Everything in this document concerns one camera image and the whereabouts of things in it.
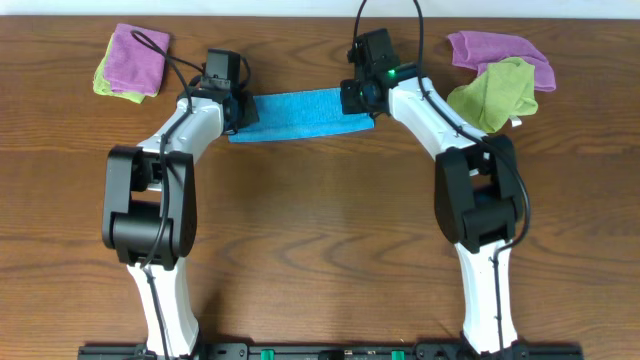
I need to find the blue microfiber cloth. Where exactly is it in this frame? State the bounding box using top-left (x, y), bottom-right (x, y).
top-left (229, 88), bottom-right (375, 143)

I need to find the green cloth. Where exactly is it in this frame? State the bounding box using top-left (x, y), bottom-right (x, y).
top-left (93, 38), bottom-right (146, 104)
top-left (446, 57), bottom-right (538, 133)

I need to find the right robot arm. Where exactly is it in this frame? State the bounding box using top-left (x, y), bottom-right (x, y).
top-left (340, 29), bottom-right (526, 359)

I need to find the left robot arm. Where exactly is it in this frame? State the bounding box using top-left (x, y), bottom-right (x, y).
top-left (102, 88), bottom-right (259, 359)

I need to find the folded purple cloth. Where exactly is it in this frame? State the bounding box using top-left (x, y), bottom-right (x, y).
top-left (104, 23), bottom-right (170, 96)

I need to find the crumpled purple cloth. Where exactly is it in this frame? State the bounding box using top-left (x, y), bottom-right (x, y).
top-left (447, 31), bottom-right (556, 92)

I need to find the folded green cloth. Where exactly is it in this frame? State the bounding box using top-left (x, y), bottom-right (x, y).
top-left (93, 38), bottom-right (146, 104)

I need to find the left black cable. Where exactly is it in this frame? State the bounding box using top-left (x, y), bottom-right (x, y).
top-left (130, 29), bottom-right (251, 360)

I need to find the black cable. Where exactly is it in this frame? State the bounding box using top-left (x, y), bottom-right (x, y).
top-left (352, 0), bottom-right (531, 357)
top-left (130, 29), bottom-right (251, 360)

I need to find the right black cable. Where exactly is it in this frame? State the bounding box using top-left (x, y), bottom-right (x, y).
top-left (352, 0), bottom-right (531, 357)

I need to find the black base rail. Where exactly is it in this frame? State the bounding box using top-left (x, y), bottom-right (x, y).
top-left (77, 341), bottom-right (585, 360)

